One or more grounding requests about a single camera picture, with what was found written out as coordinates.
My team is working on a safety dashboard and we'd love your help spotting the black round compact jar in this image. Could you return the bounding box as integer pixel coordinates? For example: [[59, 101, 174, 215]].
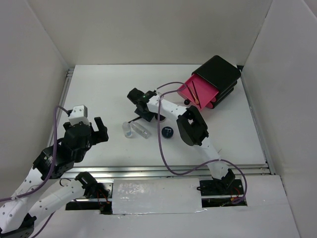
[[155, 114, 166, 122]]

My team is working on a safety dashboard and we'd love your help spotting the navy round jar letter F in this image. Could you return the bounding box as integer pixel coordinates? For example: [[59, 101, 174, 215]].
[[161, 126, 174, 139]]

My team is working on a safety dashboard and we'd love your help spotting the long black makeup brush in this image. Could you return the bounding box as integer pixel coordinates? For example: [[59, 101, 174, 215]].
[[185, 84, 195, 101]]

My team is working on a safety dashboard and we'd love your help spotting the pink rose-gold makeup brush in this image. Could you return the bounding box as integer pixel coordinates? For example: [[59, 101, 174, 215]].
[[189, 89, 199, 105]]

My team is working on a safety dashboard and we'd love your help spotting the black fluffy powder brush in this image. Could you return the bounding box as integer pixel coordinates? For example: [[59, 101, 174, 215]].
[[128, 117, 141, 123]]

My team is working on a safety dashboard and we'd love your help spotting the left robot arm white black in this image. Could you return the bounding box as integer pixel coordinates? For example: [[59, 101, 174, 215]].
[[0, 117, 108, 238]]

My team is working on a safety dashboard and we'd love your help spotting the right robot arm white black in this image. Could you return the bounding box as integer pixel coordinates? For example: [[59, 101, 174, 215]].
[[127, 88, 235, 194]]

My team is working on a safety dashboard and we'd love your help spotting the small clear upright bottle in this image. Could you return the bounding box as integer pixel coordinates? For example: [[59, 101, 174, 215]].
[[122, 121, 132, 138]]

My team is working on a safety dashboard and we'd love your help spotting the clear lying bottle with barcode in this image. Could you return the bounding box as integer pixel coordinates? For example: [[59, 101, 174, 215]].
[[130, 121, 151, 139]]

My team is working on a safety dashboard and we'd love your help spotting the black drawer cabinet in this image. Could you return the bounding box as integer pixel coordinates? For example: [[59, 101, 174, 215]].
[[191, 55, 241, 109]]

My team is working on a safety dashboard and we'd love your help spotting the white cover panel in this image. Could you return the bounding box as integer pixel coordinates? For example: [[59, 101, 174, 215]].
[[112, 178, 203, 215]]

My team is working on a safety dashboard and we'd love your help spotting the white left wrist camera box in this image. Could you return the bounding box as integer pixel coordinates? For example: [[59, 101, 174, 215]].
[[68, 105, 90, 126]]

